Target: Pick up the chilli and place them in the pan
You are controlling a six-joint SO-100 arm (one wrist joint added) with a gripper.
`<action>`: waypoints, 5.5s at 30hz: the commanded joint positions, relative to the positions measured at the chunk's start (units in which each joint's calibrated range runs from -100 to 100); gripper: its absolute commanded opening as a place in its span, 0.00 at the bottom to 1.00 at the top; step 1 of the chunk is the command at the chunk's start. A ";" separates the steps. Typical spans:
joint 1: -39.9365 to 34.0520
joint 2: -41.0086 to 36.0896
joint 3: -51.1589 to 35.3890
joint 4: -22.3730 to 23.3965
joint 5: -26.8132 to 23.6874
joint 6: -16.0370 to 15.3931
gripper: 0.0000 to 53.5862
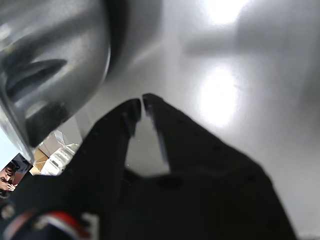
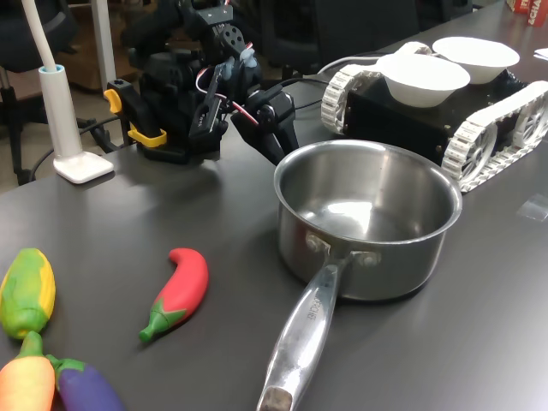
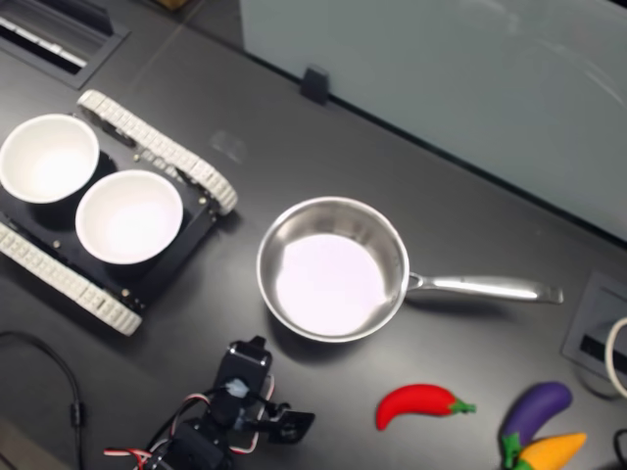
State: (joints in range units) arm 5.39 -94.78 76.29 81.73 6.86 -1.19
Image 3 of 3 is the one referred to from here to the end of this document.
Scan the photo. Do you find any white bowl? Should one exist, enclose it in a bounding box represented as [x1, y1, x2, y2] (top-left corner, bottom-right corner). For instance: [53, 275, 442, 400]
[0, 113, 102, 206]
[74, 169, 185, 266]

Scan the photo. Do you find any white cable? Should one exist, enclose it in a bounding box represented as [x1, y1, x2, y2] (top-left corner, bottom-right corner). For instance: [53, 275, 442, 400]
[604, 315, 627, 399]

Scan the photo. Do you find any black partition clip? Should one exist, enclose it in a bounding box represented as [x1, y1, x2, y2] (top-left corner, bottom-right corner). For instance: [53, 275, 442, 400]
[299, 66, 330, 105]

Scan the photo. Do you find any tracked vehicle with white tracks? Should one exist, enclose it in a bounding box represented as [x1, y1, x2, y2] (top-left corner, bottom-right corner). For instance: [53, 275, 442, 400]
[0, 88, 239, 338]

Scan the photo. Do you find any steel pan with long handle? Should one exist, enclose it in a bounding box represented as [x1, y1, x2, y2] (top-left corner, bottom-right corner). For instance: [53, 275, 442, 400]
[255, 195, 564, 344]

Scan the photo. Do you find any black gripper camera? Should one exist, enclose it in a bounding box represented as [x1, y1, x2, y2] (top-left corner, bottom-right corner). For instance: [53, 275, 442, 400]
[266, 409, 315, 445]

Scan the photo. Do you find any frosted glass partition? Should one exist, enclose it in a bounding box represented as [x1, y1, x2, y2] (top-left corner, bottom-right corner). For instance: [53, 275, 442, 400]
[238, 0, 627, 241]

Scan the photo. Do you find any red white black wire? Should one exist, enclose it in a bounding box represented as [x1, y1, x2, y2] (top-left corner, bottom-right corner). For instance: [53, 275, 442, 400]
[228, 374, 275, 456]
[103, 386, 219, 466]

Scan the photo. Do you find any purple toy aubergine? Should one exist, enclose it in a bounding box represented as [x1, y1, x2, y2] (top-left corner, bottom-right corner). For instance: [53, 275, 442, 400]
[499, 381, 574, 469]

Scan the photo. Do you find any grey table cable hatch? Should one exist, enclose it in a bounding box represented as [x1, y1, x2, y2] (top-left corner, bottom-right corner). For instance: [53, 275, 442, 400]
[0, 0, 132, 91]
[560, 271, 627, 388]

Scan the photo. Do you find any long black cable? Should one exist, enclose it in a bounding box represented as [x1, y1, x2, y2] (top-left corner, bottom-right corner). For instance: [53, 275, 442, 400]
[0, 331, 87, 470]

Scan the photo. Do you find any red toy chilli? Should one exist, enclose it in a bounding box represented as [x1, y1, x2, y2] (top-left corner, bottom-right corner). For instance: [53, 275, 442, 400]
[375, 384, 477, 432]

